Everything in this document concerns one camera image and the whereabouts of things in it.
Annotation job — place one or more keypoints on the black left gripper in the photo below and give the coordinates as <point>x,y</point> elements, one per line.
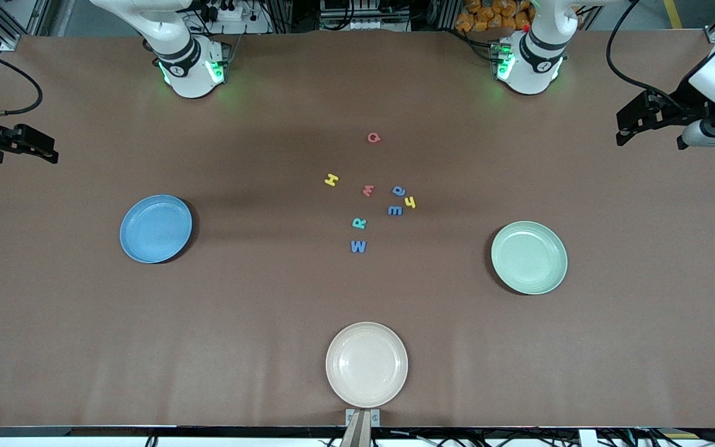
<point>684,101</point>

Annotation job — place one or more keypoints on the yellow foam lowercase h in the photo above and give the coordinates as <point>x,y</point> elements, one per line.
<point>412,202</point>

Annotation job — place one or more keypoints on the blue foam lowercase p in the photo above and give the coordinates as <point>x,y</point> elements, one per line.
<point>397,194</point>

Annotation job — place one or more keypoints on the blue foam lowercase m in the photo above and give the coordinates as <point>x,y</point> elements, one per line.
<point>395,211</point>

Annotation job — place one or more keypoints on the pink foam letter Q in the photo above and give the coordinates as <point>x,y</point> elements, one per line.
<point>370,138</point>

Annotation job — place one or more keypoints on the pink foam lowercase m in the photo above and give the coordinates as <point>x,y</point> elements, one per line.
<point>368,190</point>

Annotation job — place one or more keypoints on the teal foam letter R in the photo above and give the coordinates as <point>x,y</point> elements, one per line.
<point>359,223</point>

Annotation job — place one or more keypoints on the yellow foam uppercase H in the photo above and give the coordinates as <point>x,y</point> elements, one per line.
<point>331,180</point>

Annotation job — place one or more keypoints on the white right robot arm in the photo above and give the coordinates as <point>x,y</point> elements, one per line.
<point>187,68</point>

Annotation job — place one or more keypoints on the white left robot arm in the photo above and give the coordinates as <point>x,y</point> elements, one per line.
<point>531,68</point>

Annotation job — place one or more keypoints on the blue plate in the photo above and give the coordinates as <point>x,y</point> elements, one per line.
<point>156,230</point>

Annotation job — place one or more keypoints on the green plate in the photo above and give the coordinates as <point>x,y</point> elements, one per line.
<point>528,257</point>

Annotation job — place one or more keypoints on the beige plate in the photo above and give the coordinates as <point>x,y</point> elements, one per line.
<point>367,365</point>

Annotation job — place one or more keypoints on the orange packets pile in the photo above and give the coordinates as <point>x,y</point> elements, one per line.
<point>488,15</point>

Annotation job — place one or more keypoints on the brown table cover sheet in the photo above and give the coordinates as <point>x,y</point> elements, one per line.
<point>84,341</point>

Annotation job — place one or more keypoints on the white power strip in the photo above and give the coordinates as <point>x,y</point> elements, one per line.
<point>227,12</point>

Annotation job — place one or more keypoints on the electronics rack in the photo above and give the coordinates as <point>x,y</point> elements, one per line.
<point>364,15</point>

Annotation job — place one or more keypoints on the blue foam letter W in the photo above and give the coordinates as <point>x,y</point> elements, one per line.
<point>358,248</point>

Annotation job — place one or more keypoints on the black table edge rail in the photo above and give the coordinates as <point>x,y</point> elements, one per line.
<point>146,431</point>

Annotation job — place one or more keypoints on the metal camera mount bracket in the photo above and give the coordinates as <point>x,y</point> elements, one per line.
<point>362,434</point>

